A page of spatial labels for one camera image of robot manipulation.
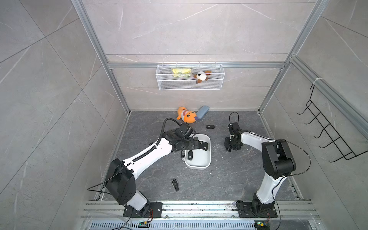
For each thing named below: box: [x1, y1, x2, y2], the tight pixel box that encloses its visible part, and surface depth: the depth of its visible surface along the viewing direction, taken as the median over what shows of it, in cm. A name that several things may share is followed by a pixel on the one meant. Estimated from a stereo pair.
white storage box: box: [184, 133, 211, 170], surface depth 94 cm
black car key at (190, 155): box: [187, 150, 194, 161], surface depth 94 cm
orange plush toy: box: [176, 106, 197, 124], surface depth 109 cm
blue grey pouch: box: [195, 105, 210, 120], surface depth 118 cm
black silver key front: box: [171, 178, 180, 192], surface depth 83 cm
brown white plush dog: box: [193, 70, 212, 85], surface depth 88 cm
